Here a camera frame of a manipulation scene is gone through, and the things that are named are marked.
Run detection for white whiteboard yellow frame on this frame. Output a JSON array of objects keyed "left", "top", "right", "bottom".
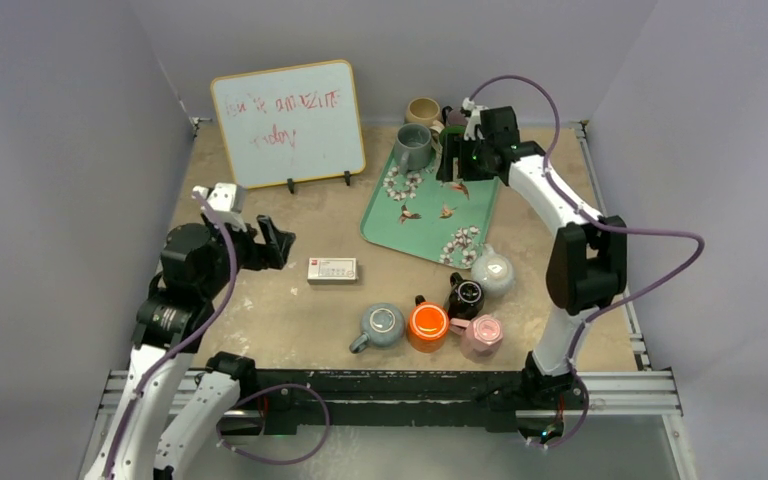
[{"left": 210, "top": 60, "right": 366, "bottom": 189}]

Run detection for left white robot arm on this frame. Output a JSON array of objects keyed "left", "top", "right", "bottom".
[{"left": 85, "top": 215, "right": 296, "bottom": 479}]

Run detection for cream white mug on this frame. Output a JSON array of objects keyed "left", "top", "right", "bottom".
[{"left": 429, "top": 120, "right": 445, "bottom": 136}]

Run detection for beige brown mug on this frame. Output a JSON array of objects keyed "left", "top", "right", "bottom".
[{"left": 404, "top": 97, "right": 442, "bottom": 127}]

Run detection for grey mug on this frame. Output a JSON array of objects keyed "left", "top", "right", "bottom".
[{"left": 393, "top": 123, "right": 433, "bottom": 175}]

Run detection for small white card box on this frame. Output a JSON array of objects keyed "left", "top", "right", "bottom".
[{"left": 307, "top": 257, "right": 358, "bottom": 284}]

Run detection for pink faceted mug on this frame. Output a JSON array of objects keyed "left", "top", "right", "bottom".
[{"left": 449, "top": 314, "right": 504, "bottom": 362}]

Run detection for grey-blue upside-down mug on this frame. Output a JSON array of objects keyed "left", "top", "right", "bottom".
[{"left": 349, "top": 303, "right": 406, "bottom": 354}]

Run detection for mauve purple mug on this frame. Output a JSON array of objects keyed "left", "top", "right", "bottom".
[{"left": 441, "top": 106, "right": 469, "bottom": 127}]

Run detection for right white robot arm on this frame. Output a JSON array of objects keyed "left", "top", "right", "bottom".
[{"left": 437, "top": 99, "right": 627, "bottom": 407}]

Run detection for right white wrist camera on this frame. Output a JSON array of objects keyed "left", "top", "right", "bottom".
[{"left": 461, "top": 97, "right": 487, "bottom": 141}]

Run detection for white speckled mug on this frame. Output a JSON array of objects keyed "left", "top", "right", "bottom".
[{"left": 470, "top": 244, "right": 516, "bottom": 298}]

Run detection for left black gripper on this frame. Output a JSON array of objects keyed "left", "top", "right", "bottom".
[{"left": 200, "top": 213, "right": 293, "bottom": 297}]

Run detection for orange mug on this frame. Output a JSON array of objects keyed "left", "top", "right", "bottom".
[{"left": 407, "top": 295, "right": 450, "bottom": 353}]

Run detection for green floral tray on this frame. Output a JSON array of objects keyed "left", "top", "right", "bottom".
[{"left": 360, "top": 140, "right": 499, "bottom": 269}]

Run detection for black mug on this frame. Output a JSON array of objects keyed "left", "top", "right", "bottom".
[{"left": 444, "top": 272, "right": 486, "bottom": 320}]

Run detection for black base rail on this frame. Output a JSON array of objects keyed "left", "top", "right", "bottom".
[{"left": 99, "top": 367, "right": 683, "bottom": 439}]

